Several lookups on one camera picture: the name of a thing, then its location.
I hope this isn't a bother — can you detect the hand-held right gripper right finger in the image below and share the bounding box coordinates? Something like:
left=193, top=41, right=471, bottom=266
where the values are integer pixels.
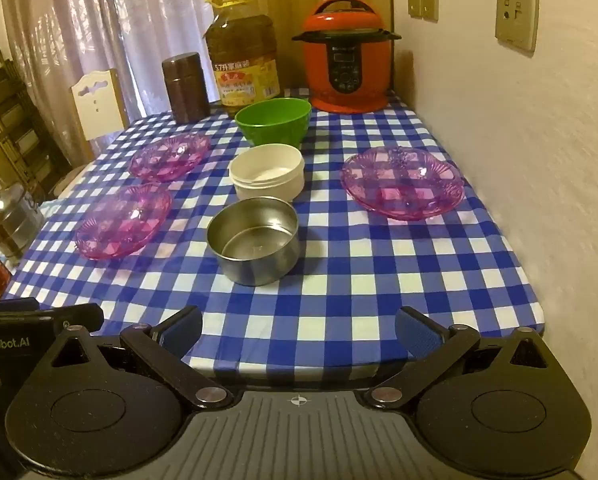
left=364, top=305, right=554, bottom=411

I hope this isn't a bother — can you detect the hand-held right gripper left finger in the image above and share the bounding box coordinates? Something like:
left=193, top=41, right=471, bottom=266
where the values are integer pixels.
left=49, top=305, right=232, bottom=411

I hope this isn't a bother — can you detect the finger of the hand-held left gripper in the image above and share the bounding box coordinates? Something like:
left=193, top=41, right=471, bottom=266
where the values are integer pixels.
left=38, top=304, right=105, bottom=336

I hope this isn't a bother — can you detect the stainless steel bowl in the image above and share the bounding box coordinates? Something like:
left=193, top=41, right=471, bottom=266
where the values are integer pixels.
left=206, top=197, right=301, bottom=287

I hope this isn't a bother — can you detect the pink transparent plate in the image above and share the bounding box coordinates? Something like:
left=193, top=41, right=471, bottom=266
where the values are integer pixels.
left=128, top=132, right=211, bottom=183
left=341, top=146, right=466, bottom=222
left=74, top=184, right=173, bottom=261

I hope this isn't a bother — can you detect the white plastic bowl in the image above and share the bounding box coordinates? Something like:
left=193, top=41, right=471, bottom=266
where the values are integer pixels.
left=228, top=143, right=306, bottom=204

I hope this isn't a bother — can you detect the green plastic bowl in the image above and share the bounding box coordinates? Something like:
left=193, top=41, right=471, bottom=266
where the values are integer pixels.
left=235, top=97, right=313, bottom=150

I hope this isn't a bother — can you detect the blue white checked tablecloth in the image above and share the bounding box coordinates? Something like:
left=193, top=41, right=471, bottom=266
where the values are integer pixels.
left=2, top=87, right=546, bottom=381

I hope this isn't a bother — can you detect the dark wooden rack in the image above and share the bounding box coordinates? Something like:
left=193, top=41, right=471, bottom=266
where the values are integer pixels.
left=0, top=39, right=75, bottom=201

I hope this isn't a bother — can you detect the white wooden chair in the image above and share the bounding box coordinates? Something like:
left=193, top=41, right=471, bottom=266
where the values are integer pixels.
left=70, top=68, right=130, bottom=161

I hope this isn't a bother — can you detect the brown cylindrical canister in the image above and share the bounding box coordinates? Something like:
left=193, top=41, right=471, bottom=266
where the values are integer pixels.
left=161, top=52, right=211, bottom=125

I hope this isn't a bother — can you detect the large cooking oil bottle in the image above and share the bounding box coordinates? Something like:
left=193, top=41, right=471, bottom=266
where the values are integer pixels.
left=201, top=0, right=281, bottom=115

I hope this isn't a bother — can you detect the red electric pressure cooker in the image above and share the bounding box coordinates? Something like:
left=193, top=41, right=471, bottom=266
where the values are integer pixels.
left=292, top=0, right=402, bottom=114

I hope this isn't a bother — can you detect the pale sheer curtain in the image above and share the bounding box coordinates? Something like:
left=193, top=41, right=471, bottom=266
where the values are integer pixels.
left=0, top=0, right=210, bottom=161

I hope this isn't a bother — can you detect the beige wall outlet with ports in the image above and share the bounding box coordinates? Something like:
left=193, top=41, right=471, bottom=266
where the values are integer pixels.
left=495, top=0, right=540, bottom=53

